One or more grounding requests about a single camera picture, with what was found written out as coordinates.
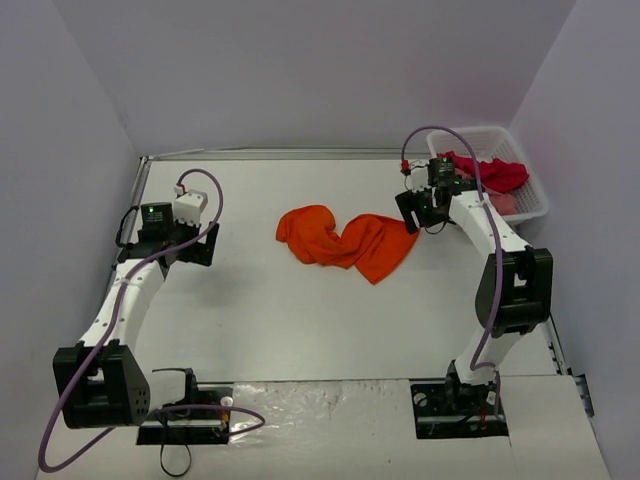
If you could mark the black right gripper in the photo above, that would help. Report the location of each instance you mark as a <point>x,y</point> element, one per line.
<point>410,212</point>

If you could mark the orange t shirt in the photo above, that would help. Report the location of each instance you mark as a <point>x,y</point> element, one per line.
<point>373,244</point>

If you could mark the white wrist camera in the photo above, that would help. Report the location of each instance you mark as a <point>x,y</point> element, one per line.
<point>416,176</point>
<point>188,206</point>

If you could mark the dusty pink t shirt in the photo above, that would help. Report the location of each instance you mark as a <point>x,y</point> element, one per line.
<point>500,195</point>

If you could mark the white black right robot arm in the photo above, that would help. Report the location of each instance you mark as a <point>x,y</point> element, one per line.
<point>514,293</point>

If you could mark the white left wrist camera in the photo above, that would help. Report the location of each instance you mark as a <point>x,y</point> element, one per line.
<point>188,206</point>

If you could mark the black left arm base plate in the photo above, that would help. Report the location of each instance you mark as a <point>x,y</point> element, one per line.
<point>191,427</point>

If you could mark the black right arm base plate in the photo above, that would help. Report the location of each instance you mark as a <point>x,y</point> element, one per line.
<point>440,413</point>

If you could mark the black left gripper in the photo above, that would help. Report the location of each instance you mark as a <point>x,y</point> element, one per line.
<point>201,245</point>

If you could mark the white plastic laundry basket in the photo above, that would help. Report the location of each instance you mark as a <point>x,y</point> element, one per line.
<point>489,142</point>

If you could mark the aluminium table edge rail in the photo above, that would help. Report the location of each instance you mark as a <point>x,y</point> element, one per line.
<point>123,232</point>

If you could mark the magenta t shirt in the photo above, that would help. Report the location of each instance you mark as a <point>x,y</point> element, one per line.
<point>516,174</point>

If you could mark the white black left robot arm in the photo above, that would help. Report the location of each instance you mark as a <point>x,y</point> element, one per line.
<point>99,379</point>

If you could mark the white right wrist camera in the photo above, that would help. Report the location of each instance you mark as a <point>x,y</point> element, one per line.
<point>416,176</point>

